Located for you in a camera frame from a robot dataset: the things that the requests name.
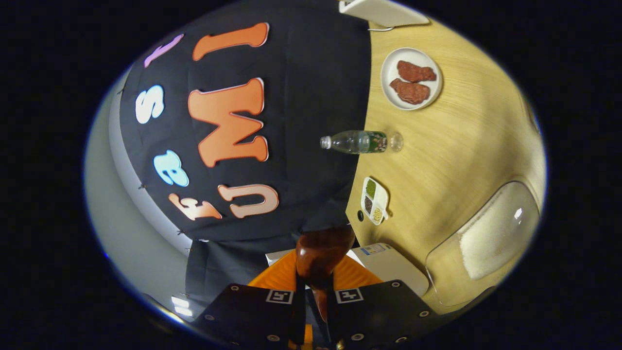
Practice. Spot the white round plate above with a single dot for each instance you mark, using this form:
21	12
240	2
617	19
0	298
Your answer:
390	65

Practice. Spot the black backdrop cloth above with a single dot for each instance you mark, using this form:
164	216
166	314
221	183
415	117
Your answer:
301	97

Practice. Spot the white toaster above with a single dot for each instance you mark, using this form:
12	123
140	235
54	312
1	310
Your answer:
384	12

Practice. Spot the small clear glass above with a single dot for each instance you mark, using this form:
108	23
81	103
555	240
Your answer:
396	142

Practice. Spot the brown wooden spoon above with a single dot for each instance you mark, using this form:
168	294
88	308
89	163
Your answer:
320	257

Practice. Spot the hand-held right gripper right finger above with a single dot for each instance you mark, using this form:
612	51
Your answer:
379	311

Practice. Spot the clear plastic rice box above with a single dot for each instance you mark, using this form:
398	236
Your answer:
452	272

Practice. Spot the white divided dish of grains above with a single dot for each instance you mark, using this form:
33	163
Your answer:
382	197

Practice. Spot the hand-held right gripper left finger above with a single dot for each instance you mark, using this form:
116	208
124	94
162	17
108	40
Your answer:
252	316

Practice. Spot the clear plastic water bottle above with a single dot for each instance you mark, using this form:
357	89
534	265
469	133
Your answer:
354	142

